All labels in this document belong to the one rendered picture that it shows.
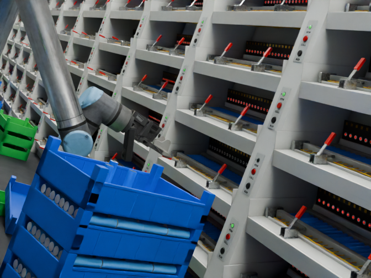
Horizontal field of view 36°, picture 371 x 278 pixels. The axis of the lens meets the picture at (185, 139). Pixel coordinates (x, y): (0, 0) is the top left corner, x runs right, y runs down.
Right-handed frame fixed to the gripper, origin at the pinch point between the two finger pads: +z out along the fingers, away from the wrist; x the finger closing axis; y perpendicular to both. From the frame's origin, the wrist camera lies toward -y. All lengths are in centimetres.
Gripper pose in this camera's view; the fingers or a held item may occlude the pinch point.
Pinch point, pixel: (165, 155)
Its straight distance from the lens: 201.9
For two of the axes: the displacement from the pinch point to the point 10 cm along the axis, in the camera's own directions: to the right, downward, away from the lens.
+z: 7.4, 5.0, 4.4
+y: 5.4, -8.4, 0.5
